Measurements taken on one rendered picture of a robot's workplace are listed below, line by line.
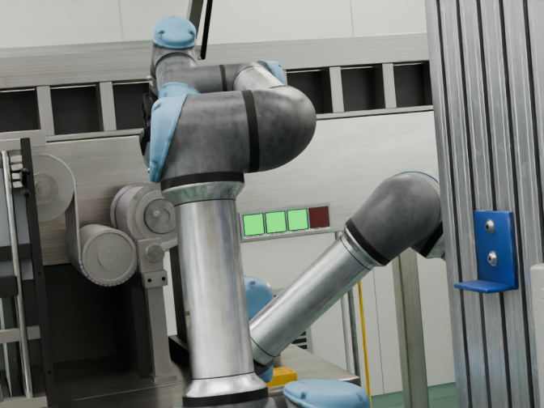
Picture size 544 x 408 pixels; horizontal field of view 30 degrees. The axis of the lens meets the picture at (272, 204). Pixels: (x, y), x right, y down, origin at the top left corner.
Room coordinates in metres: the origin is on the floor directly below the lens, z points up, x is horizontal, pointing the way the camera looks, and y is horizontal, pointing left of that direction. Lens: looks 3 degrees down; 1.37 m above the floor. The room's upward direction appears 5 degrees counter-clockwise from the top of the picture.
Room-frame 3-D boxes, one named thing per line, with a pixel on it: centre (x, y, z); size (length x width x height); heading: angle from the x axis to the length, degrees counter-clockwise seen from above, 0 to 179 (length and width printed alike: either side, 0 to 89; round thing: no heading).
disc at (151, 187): (2.22, 0.25, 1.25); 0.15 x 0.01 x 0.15; 107
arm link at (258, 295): (1.82, 0.06, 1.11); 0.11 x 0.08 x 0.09; 17
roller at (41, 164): (2.27, 0.52, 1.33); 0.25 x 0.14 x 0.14; 17
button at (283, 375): (2.04, 0.02, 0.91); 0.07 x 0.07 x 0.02; 17
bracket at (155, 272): (2.17, 0.27, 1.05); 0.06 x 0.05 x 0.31; 17
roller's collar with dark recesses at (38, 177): (2.12, 0.48, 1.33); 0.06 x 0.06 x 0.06; 17
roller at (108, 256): (2.30, 0.40, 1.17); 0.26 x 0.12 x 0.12; 17
